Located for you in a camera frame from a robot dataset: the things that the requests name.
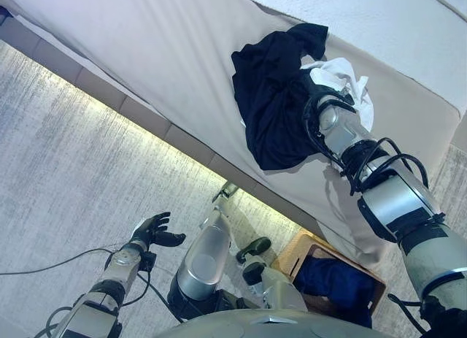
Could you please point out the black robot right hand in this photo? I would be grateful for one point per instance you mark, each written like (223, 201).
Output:
(313, 91)

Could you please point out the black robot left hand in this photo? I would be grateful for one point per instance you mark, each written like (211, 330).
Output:
(151, 230)

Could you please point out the white garment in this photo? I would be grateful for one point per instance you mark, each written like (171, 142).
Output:
(346, 73)

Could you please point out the black garment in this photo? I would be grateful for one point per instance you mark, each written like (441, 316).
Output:
(270, 108)

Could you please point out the blue garment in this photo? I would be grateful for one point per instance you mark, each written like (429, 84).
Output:
(335, 283)

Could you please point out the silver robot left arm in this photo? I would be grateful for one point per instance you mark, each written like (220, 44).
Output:
(109, 279)

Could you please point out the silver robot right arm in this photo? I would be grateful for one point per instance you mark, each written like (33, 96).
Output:
(397, 206)

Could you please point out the wooden basket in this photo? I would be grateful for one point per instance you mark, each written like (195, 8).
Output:
(292, 254)

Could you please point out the beige bed blanket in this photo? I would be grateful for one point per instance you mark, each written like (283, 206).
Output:
(164, 49)

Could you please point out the silver robot left leg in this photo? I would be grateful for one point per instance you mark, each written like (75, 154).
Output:
(204, 257)

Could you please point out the silver robot leg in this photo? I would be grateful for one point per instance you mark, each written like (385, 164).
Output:
(277, 287)
(204, 257)

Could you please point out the white duvet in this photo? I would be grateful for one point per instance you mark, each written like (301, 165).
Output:
(383, 31)

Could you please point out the large grey rug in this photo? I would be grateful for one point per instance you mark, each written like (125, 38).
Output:
(73, 163)

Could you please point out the silver robot right leg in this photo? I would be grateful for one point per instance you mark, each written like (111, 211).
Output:
(277, 287)

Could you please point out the grey robot torso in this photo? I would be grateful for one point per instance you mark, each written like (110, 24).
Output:
(273, 325)

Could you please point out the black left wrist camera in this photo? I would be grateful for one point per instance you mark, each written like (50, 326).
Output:
(149, 261)

